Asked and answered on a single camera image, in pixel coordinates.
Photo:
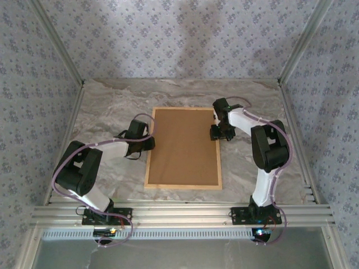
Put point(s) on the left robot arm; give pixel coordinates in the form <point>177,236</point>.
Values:
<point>112,148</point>

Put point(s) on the brown backing board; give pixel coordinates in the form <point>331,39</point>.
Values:
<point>182,145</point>

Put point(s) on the aluminium frame leg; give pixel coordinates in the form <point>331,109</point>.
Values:
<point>28,246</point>
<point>333,246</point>

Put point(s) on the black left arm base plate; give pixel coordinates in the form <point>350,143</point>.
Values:
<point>123,214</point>

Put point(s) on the grey metal panel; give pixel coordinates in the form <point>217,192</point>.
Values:
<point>182,257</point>

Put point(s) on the light wooden picture frame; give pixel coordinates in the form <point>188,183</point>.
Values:
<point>182,187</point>

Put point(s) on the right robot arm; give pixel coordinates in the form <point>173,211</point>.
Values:
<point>244,120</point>

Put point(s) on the aluminium corner post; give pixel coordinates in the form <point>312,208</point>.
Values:
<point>303,42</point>
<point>60,42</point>

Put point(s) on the aluminium mounting rail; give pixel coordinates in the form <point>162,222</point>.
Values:
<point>182,215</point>

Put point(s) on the small circuit board with LED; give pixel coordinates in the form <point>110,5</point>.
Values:
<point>262,233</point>
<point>105,232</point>

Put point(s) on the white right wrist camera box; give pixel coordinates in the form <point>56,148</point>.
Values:
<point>215,116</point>

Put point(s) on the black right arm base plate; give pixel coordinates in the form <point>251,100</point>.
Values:
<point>239,215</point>

